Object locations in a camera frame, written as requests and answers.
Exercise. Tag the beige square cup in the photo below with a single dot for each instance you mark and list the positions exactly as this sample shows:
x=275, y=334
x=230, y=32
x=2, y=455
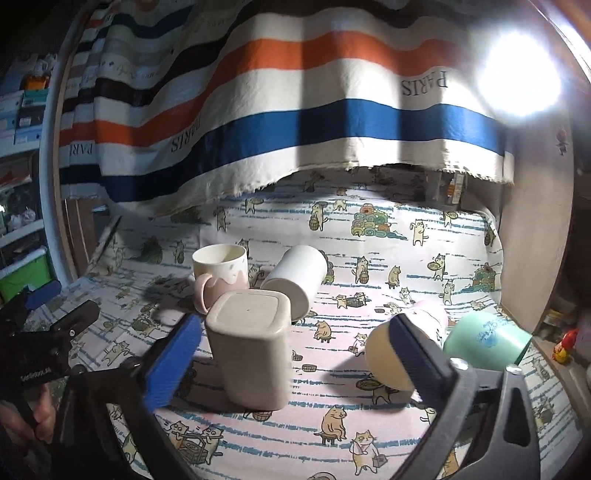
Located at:
x=249, y=346

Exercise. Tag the red and yellow toy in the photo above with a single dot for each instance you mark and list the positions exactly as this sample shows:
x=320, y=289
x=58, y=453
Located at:
x=565, y=346

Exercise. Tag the mint green cup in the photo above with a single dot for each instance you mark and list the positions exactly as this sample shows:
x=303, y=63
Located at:
x=485, y=339

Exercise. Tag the bright lamp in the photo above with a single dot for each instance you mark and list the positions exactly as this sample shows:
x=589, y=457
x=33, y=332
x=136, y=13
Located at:
x=519, y=69

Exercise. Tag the brown wooden panel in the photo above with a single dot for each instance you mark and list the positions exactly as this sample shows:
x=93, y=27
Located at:
x=535, y=230

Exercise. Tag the white curved pole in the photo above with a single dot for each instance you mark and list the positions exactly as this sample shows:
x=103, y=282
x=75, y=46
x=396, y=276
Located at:
x=51, y=161

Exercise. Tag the stack of shelf boxes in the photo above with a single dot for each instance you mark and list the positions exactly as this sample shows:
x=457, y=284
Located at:
x=25, y=110

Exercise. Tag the cat print tablecloth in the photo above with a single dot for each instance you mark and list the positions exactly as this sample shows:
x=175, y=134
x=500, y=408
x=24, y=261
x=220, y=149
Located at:
x=295, y=438

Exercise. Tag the pink and white mug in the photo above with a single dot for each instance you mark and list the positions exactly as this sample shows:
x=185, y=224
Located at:
x=217, y=272

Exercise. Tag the person's left hand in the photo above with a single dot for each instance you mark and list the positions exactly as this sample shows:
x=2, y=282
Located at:
x=44, y=415

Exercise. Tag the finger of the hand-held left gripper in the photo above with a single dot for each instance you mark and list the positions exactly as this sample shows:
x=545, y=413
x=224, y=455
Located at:
x=44, y=294
x=76, y=316

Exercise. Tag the striped cloth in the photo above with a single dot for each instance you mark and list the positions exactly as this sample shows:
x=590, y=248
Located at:
x=277, y=92

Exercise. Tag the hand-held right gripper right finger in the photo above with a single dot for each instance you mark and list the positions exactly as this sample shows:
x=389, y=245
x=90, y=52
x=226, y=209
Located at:
x=422, y=360

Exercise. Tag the wooden stick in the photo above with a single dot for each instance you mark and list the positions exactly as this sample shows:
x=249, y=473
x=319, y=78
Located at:
x=105, y=244

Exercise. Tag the green storage box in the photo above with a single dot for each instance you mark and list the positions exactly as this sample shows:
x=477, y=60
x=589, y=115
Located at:
x=23, y=277

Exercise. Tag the white cylindrical cup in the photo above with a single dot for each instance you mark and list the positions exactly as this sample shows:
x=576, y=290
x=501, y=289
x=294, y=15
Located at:
x=295, y=277

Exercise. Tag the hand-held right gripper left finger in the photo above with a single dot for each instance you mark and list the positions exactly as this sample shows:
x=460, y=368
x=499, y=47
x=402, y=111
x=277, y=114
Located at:
x=170, y=369

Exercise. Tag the pale yellow cup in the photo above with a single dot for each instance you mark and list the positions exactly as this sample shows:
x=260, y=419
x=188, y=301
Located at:
x=385, y=350

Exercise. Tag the orange label box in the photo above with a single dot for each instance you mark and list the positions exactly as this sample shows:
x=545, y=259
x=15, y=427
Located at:
x=455, y=189

